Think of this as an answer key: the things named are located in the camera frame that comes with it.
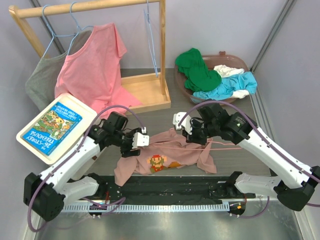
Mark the white slotted cable duct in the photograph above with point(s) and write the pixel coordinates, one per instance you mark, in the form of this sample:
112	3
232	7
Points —
86	207

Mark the wooden clothes rack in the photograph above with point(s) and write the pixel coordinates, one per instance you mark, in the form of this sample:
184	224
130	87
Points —
151	89

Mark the blue empty wire hanger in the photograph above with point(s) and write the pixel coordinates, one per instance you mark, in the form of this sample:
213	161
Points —
150	39

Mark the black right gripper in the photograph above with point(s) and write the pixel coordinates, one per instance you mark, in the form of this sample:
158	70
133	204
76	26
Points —
192	136

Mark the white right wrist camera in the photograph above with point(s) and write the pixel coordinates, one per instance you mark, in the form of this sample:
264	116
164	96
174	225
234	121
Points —
180	124

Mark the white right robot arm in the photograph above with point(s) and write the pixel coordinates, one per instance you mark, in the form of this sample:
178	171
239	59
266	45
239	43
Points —
294	182

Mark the white cloth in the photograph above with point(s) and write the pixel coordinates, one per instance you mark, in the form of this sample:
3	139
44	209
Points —
226	72

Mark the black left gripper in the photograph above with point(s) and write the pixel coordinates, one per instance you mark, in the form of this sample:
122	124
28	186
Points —
127	151

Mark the bright pink t shirt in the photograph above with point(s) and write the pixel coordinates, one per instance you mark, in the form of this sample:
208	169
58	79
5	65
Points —
93	76

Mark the white plastic storage box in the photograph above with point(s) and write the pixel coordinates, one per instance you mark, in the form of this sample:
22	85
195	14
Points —
74	104

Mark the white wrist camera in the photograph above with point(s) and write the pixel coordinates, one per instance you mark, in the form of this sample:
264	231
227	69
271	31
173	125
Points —
140	138
180	124

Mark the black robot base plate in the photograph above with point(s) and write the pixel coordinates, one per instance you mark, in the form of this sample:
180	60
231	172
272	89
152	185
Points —
169	190

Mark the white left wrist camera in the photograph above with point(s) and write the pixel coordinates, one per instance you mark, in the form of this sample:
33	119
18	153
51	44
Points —
140	138

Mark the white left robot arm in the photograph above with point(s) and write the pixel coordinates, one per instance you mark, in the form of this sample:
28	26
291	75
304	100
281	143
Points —
48	192

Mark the dusty pink mario t shirt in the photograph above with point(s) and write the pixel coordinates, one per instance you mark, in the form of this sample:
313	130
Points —
153	160

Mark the brown oval laundry basket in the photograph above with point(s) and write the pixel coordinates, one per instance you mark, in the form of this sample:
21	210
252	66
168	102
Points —
211	61

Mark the green t shirt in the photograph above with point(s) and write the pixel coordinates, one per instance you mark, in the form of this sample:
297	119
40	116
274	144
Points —
198	76

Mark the blue treehouse book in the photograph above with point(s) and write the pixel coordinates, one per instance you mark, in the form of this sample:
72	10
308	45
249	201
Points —
52	128

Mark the grey t shirt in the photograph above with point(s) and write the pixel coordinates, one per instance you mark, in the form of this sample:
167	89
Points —
40	87

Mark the blue hanger with grey shirt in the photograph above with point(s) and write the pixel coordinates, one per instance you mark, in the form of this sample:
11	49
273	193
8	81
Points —
55	38

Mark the light blue t shirt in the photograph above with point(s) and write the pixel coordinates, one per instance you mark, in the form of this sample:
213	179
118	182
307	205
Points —
229	85

